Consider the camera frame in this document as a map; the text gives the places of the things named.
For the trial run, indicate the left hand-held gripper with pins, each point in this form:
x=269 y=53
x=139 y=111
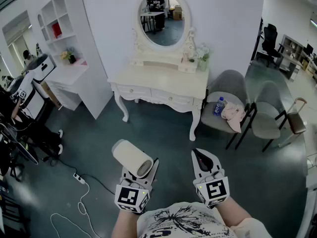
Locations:
x=131 y=197

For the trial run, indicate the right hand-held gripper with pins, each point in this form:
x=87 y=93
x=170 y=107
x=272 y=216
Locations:
x=214 y=190

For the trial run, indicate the cream hair dryer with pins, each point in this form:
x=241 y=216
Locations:
x=128 y=156

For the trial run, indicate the white dressing table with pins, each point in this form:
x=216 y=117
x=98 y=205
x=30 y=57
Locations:
x=161 y=79

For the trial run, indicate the person's left forearm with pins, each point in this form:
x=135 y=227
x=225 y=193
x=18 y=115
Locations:
x=123 y=223

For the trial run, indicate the person's right forearm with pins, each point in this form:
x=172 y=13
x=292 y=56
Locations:
x=232 y=212

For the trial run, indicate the pink cloth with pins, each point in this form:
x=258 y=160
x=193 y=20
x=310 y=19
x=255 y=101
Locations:
x=234 y=114

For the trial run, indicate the blue label water bottle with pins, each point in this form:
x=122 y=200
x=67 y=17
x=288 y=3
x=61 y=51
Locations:
x=218 y=108

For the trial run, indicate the person's printed white shirt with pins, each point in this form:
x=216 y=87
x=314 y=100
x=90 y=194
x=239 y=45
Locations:
x=183 y=222

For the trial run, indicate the grey upholstered chair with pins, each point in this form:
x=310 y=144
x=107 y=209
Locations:
x=268 y=123
x=229 y=83

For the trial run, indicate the white power strip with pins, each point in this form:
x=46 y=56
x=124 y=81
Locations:
x=79 y=178

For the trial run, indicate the pale green vase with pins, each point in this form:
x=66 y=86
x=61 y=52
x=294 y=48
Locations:
x=203 y=66

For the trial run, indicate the brown stool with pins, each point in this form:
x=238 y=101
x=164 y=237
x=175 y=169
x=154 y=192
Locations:
x=296 y=123

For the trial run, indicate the white artificial flowers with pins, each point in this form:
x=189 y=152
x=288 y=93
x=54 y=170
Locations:
x=203 y=51

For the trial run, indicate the white bookshelf desk unit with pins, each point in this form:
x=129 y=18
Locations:
x=84 y=80

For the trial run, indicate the cardboard box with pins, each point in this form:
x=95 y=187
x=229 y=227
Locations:
x=53 y=97

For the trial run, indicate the grey shelf unit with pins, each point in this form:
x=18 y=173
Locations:
x=291 y=56

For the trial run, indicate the black office chair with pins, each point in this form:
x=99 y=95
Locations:
x=270 y=41

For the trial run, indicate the yellow flowers in black pot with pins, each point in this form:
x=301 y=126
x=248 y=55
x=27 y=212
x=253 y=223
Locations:
x=67 y=56

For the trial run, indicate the oval white-framed mirror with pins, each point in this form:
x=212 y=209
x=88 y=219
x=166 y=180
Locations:
x=162 y=23

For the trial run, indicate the white machine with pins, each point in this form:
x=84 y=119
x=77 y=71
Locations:
x=40 y=68

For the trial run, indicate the red box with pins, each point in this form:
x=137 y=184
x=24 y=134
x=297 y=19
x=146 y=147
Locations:
x=56 y=30

